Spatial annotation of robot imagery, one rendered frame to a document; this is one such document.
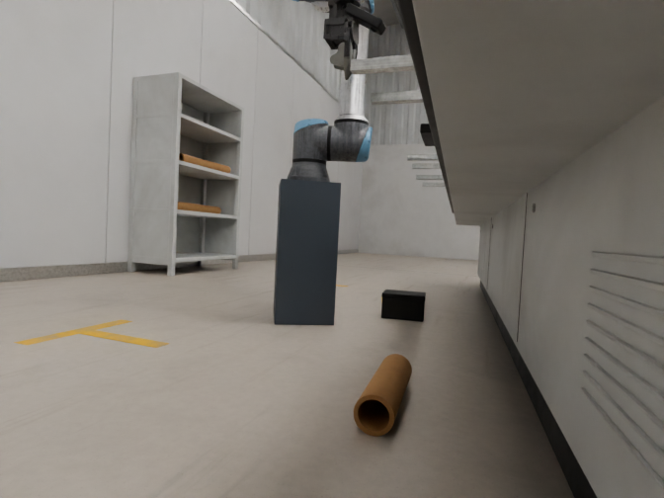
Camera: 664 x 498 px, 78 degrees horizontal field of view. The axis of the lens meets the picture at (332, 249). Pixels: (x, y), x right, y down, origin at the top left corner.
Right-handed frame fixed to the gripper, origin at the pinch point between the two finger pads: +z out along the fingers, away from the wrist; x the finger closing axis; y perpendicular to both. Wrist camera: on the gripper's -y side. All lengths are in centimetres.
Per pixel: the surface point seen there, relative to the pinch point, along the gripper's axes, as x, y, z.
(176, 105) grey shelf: -153, 182, -42
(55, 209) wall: -95, 226, 44
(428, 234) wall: -783, 37, 39
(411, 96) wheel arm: -23.6, -14.0, -1.5
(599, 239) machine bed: 52, -50, 42
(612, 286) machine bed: 57, -50, 47
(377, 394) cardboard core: 33, -20, 74
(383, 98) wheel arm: -23.5, -5.1, -1.0
